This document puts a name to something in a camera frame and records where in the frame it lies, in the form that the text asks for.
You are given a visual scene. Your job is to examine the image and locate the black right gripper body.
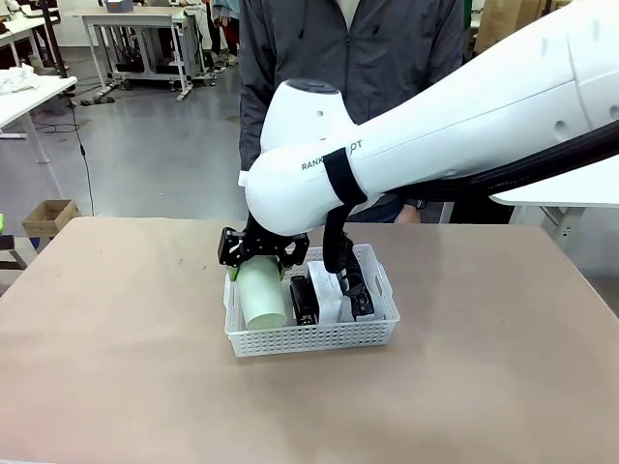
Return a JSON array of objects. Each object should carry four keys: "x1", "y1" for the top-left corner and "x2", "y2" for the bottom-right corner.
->
[{"x1": 245, "y1": 229, "x2": 297, "y2": 258}]

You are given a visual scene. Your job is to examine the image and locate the black stapler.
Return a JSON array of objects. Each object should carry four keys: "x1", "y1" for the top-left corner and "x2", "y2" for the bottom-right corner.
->
[{"x1": 288, "y1": 274, "x2": 321, "y2": 327}]

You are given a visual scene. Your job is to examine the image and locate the pale green plastic cup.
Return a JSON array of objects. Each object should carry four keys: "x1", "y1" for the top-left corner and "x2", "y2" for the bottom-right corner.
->
[{"x1": 236, "y1": 257, "x2": 288, "y2": 333}]

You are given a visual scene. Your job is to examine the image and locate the person right forearm grey sleeve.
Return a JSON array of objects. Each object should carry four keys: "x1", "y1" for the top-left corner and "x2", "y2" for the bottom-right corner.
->
[{"x1": 238, "y1": 96, "x2": 273, "y2": 174}]

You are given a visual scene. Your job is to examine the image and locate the white perforated plastic basket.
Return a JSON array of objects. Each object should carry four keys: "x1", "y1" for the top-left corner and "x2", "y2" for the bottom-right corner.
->
[{"x1": 222, "y1": 244, "x2": 402, "y2": 359}]

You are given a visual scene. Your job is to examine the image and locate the open small cardboard box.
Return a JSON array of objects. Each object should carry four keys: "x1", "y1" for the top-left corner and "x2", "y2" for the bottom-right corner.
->
[{"x1": 21, "y1": 198, "x2": 81, "y2": 239}]

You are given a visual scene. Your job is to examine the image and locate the white table with crumpled cloth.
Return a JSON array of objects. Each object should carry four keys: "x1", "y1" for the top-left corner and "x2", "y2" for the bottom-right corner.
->
[{"x1": 0, "y1": 75, "x2": 78, "y2": 166}]

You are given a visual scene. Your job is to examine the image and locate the crumpled white cloth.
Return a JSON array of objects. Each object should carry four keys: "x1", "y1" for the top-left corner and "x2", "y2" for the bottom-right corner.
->
[{"x1": 0, "y1": 66, "x2": 43, "y2": 96}]

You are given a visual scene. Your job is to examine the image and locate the black clamp pole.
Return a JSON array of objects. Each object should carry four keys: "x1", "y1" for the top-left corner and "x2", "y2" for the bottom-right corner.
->
[{"x1": 41, "y1": 0, "x2": 70, "y2": 79}]

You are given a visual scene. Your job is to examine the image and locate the bystander legs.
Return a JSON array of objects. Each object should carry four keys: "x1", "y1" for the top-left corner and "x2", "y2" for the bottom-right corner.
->
[{"x1": 209, "y1": 0, "x2": 242, "y2": 68}]

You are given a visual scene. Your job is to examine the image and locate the person torso grey jacket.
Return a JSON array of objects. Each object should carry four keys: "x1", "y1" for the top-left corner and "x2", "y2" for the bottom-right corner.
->
[{"x1": 238, "y1": 0, "x2": 465, "y2": 214}]

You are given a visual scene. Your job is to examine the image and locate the white desk with metal legs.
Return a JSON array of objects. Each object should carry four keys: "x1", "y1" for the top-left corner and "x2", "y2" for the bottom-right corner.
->
[{"x1": 74, "y1": 10, "x2": 209, "y2": 102}]

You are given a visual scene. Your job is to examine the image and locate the large white side table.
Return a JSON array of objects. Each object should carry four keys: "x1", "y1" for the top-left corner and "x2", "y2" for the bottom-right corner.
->
[{"x1": 487, "y1": 157, "x2": 619, "y2": 275}]

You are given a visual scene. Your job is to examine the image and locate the large cardboard box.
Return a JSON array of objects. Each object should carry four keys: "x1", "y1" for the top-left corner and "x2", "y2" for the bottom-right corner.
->
[{"x1": 473, "y1": 0, "x2": 529, "y2": 55}]

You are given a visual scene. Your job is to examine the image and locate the black velcro strap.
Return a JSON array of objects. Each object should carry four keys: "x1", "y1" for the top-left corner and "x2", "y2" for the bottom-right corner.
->
[{"x1": 322, "y1": 148, "x2": 369, "y2": 206}]

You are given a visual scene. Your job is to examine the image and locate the thin black floor cable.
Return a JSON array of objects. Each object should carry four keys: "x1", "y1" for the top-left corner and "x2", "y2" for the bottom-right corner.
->
[{"x1": 45, "y1": 94, "x2": 97, "y2": 217}]

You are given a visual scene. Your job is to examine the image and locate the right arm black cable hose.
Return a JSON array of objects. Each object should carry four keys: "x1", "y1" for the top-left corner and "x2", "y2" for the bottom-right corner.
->
[{"x1": 322, "y1": 120, "x2": 619, "y2": 276}]

